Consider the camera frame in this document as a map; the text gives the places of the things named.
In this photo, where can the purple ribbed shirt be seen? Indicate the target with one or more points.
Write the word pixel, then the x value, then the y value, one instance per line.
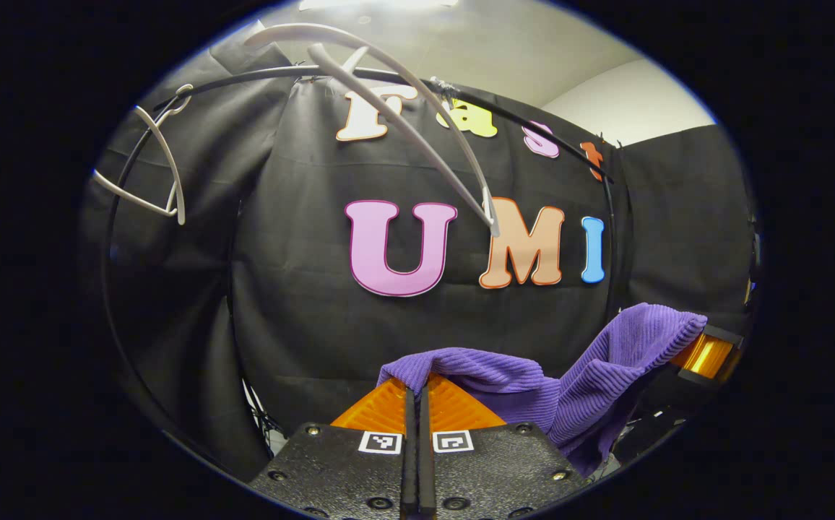
pixel 591 390

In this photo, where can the black backdrop cloth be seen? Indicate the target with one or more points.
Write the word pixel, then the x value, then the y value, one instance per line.
pixel 302 289

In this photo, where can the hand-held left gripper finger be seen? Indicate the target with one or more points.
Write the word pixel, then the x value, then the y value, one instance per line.
pixel 409 462
pixel 426 469

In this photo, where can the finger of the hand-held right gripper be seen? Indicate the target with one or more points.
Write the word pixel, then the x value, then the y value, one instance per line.
pixel 706 355

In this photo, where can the white clothes hanger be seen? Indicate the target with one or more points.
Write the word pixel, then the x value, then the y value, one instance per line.
pixel 178 209
pixel 491 213

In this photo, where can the black clothes rack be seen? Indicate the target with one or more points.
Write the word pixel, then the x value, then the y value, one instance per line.
pixel 258 71

